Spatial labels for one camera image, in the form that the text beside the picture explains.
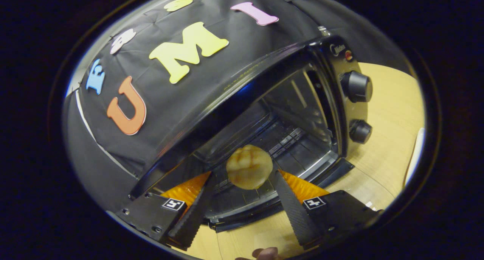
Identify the white plate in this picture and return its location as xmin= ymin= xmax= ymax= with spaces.
xmin=404 ymin=128 xmax=426 ymax=185

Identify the black electric oven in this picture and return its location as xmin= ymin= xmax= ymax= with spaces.
xmin=130 ymin=35 xmax=375 ymax=233

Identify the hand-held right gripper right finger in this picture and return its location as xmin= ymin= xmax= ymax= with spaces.
xmin=269 ymin=169 xmax=383 ymax=251

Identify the round golden bread bun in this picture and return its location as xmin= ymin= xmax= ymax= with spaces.
xmin=226 ymin=145 xmax=273 ymax=190

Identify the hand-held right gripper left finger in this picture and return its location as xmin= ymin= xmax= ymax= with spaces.
xmin=115 ymin=171 xmax=217 ymax=251

